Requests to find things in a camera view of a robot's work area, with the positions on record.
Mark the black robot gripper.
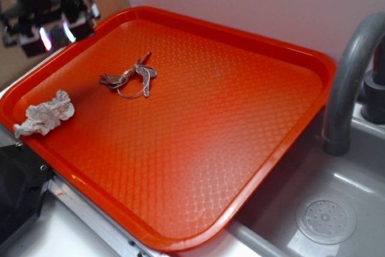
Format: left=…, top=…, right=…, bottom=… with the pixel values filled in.
left=1, top=0, right=100, bottom=57

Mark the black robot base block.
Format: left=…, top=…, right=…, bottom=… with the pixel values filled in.
left=1, top=144, right=52, bottom=251

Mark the crumpled white paper tissue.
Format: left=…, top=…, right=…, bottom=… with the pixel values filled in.
left=13, top=90, right=75, bottom=138

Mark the silver key bunch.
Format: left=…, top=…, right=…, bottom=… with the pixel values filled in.
left=98, top=51, right=158, bottom=99

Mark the orange plastic tray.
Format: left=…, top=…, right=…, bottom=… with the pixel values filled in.
left=1, top=7, right=336, bottom=253

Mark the grey curved faucet spout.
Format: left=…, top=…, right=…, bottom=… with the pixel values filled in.
left=322, top=11, right=384, bottom=156

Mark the grey plastic sink basin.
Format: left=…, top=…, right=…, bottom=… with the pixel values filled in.
left=228, top=105, right=384, bottom=256

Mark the round grey sink drain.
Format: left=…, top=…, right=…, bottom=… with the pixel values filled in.
left=295, top=195, right=357, bottom=246

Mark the silver metal rail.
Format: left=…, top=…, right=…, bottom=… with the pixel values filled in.
left=0, top=124, right=160, bottom=257

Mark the dark grey faucet handle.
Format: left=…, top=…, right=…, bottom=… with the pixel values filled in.
left=361, top=39, right=384, bottom=125

